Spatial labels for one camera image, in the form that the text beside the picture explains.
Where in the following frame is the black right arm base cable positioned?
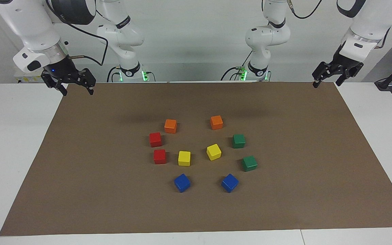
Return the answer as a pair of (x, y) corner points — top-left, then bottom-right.
(107, 66), (121, 83)

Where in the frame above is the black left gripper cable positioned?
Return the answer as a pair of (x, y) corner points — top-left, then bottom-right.
(286, 0), (323, 19)

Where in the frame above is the blue wooden cube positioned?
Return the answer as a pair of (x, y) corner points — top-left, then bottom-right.
(221, 174), (239, 193)
(174, 174), (191, 193)

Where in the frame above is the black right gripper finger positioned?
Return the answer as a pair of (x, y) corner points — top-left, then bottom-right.
(76, 68), (97, 95)
(42, 76), (68, 97)

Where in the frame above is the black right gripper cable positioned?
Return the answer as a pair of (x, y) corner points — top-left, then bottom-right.
(46, 0), (109, 67)

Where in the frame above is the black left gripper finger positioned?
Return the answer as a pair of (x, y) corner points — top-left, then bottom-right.
(334, 65), (364, 86)
(312, 61), (335, 89)

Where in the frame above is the green wooden cube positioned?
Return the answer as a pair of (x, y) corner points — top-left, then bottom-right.
(242, 156), (258, 172)
(232, 134), (246, 149)

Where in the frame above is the brown paper mat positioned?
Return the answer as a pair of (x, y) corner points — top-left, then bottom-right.
(0, 82), (392, 236)

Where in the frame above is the black left arm base cable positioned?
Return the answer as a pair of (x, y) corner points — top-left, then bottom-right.
(220, 50), (252, 81)

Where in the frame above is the white power strip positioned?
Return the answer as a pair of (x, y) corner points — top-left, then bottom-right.
(14, 66), (47, 84)

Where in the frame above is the yellow wooden cube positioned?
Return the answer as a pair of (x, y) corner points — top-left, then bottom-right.
(206, 144), (222, 161)
(178, 151), (191, 167)

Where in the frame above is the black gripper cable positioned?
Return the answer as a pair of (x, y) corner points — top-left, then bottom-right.
(46, 0), (109, 67)
(286, 0), (323, 19)

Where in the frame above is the red wooden cube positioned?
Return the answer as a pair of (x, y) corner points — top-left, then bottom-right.
(153, 149), (167, 165)
(149, 132), (163, 148)

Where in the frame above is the orange wooden cube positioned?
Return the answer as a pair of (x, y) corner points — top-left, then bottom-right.
(210, 115), (224, 130)
(164, 119), (177, 134)

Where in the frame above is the black arm base cable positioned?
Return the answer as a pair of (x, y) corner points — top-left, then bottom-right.
(107, 66), (121, 83)
(220, 50), (252, 81)

